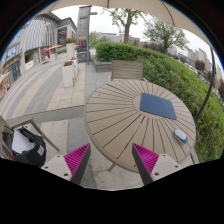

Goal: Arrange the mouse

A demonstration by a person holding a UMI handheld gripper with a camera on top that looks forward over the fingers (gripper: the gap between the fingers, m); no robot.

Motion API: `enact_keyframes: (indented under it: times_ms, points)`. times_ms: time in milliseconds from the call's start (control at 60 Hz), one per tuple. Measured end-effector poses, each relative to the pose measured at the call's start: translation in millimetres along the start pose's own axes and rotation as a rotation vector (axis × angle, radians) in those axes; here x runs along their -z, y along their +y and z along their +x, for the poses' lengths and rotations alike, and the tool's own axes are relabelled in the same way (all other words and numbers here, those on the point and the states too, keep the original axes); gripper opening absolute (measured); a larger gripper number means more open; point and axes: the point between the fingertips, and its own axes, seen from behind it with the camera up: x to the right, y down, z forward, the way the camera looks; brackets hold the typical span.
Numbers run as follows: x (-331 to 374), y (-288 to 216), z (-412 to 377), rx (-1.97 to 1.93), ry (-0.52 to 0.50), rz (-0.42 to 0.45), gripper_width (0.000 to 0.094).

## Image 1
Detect round beige slatted table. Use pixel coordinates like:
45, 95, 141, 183
85, 80, 196, 172

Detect dark blue mouse pad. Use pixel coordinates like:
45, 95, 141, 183
140, 93, 177, 120

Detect green hedge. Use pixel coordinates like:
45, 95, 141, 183
95, 42, 224, 162

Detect wooden chair at left edge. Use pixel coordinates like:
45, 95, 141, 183
0, 116, 59, 161

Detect tall grey sign pillar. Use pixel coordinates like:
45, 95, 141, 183
77, 5, 96, 63

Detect white and teal computer mouse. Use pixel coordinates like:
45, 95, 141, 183
174, 129, 188, 144

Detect black bag with white paper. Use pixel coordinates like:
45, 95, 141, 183
2, 126, 46, 167

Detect far white planter box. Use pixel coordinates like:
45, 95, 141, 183
64, 38, 76, 60

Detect curved dark umbrella pole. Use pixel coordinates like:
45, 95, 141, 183
193, 47, 217, 124

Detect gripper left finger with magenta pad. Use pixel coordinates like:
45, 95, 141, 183
42, 144, 91, 185

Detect white planter box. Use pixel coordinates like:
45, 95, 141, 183
62, 60, 76, 88
64, 38, 76, 60

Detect beige slatted chair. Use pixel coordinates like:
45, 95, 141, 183
111, 60, 143, 80

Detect beige patio umbrella canopy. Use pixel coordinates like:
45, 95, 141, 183
39, 0, 212, 50

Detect near white planter box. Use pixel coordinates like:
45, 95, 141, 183
62, 60, 76, 88

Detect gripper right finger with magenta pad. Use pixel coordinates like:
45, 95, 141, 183
132, 143, 182, 185

